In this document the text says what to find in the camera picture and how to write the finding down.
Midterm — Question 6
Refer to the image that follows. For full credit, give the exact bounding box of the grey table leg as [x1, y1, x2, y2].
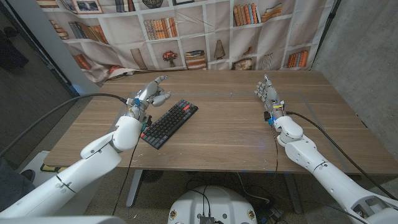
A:
[283, 173, 303, 215]
[126, 169, 144, 208]

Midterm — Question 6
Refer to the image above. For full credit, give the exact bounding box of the black backdrop stand pole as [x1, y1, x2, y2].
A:
[310, 0, 342, 72]

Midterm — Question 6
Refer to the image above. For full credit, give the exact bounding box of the person leg in dark trousers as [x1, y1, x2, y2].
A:
[0, 156, 36, 213]

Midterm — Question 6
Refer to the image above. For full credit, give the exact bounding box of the thin black hanging cable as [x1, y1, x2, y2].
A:
[271, 123, 279, 183]
[111, 135, 141, 216]

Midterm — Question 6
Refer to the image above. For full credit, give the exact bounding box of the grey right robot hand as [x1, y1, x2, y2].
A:
[254, 73, 285, 111]

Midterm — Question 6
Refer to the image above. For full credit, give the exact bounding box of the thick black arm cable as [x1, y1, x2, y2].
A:
[0, 93, 128, 156]
[285, 111, 398, 202]

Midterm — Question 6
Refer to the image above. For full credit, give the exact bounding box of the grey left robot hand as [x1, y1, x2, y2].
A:
[132, 75, 172, 110]

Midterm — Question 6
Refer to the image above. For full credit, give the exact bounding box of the black keyboard with orange keys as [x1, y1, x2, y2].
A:
[140, 98, 199, 150]

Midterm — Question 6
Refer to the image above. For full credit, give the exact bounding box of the printed bookshelf backdrop cloth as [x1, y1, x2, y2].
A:
[35, 0, 338, 86]

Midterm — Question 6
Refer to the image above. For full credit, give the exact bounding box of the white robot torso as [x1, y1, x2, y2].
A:
[167, 185, 258, 224]

